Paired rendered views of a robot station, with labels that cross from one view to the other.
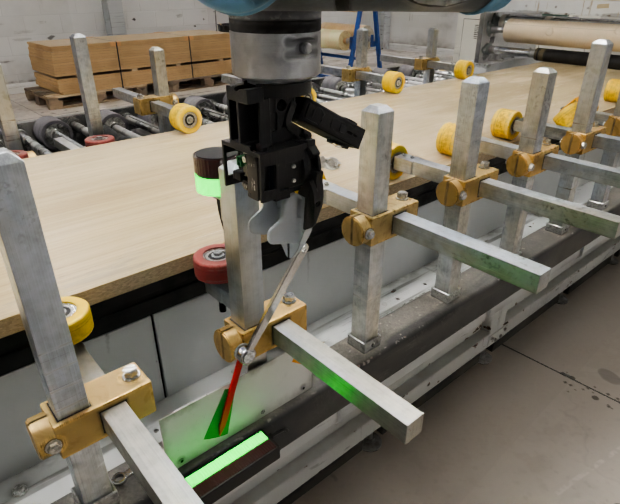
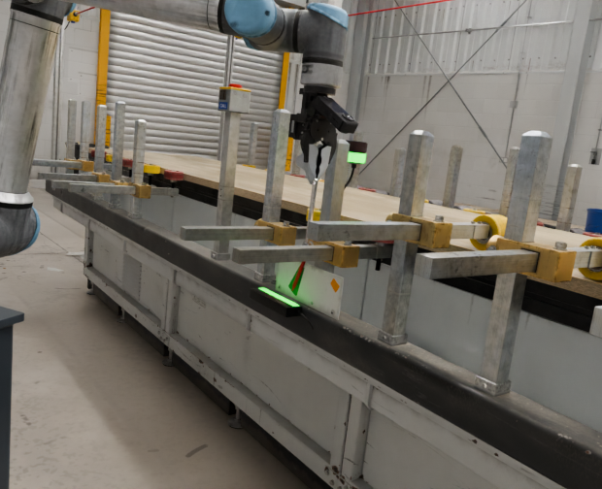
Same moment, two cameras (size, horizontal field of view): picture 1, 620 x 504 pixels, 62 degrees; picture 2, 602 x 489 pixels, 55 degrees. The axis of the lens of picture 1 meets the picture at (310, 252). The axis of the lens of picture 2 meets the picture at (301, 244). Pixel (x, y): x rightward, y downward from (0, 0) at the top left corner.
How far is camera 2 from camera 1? 1.45 m
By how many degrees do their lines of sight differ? 89
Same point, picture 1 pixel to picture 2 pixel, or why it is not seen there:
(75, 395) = (267, 212)
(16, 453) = not seen: hidden behind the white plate
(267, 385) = (317, 285)
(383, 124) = (412, 143)
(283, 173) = (299, 127)
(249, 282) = (324, 208)
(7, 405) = not seen: hidden behind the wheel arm
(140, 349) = (358, 276)
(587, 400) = not seen: outside the picture
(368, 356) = (374, 340)
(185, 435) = (284, 274)
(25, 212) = (276, 129)
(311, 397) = (328, 320)
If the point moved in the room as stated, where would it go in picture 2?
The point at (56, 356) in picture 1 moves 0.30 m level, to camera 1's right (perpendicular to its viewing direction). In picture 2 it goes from (268, 190) to (249, 201)
